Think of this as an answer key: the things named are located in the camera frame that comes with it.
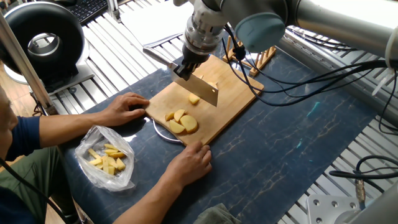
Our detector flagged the person's right hand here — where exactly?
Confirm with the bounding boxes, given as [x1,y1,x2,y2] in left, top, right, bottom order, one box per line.
[160,142,213,191]

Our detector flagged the person's left forearm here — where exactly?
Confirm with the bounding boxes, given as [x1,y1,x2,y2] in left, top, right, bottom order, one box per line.
[11,107,110,164]

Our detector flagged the bamboo cutting board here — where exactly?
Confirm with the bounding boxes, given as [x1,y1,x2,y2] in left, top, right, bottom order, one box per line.
[145,56,264,148]

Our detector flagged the plastic bag of potato sticks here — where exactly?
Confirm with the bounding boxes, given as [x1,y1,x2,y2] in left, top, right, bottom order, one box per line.
[75,122,136,191]

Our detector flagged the black keyboard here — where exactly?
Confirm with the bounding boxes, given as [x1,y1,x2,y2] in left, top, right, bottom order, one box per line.
[59,0,111,27]

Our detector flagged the metal mounting plate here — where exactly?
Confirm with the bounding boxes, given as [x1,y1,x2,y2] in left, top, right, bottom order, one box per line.
[305,194,368,224]

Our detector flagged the person's left hand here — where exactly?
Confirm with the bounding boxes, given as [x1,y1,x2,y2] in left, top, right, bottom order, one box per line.
[98,92,150,125]

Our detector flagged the black round ring lamp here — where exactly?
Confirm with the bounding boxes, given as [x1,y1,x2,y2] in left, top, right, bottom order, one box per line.
[0,2,94,94]

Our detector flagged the olive trousers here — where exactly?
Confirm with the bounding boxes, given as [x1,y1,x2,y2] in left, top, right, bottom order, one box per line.
[0,146,85,224]

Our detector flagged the black cable with plug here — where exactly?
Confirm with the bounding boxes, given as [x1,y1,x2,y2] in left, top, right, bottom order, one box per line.
[328,154,398,189]

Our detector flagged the grey-green cloth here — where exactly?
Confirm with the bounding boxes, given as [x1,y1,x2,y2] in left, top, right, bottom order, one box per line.
[192,202,242,224]

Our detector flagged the white sheet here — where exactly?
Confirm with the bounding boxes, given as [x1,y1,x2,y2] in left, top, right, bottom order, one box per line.
[120,0,191,50]

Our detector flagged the wooden knife rack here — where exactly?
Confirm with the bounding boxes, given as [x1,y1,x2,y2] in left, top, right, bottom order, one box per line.
[224,36,278,78]

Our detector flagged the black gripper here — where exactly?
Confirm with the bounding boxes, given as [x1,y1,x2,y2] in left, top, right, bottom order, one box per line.
[173,30,221,82]

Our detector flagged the steel cleaver knife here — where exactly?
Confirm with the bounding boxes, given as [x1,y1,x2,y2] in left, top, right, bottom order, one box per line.
[143,47,220,108]

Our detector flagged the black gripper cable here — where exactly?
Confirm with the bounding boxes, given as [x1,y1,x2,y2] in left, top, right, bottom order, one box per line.
[221,26,398,108]

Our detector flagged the person's right forearm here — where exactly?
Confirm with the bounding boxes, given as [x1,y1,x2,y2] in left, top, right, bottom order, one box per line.
[114,177,176,224]

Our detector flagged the wooden pole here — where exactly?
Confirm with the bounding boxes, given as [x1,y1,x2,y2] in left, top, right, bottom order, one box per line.
[0,12,58,120]

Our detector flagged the dark blue marble mat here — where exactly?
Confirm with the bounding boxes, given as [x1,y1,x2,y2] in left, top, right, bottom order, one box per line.
[59,53,387,224]

